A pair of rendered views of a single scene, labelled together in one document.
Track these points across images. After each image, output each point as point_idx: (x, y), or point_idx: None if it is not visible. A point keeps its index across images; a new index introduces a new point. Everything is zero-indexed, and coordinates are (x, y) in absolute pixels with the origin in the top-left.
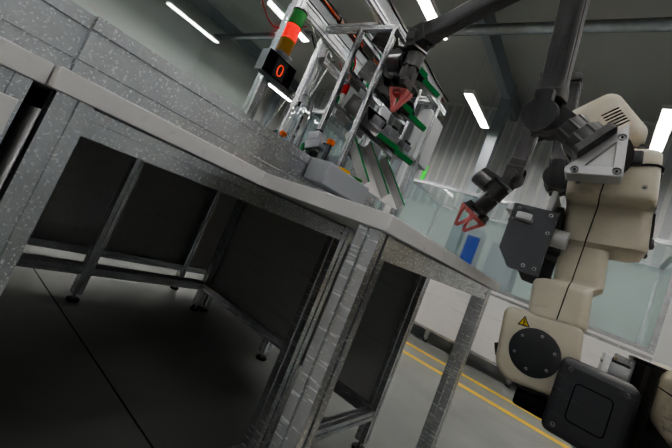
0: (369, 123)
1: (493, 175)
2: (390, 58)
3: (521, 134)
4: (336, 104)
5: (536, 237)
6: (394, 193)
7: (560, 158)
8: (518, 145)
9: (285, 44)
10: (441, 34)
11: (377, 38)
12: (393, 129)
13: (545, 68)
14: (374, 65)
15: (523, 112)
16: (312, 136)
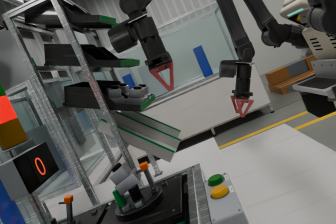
0: (119, 104)
1: (233, 62)
2: (117, 41)
3: (227, 18)
4: (57, 110)
5: None
6: (162, 129)
7: (271, 20)
8: (232, 28)
9: (14, 132)
10: None
11: (31, 15)
12: (141, 90)
13: None
14: (60, 46)
15: (323, 24)
16: (120, 178)
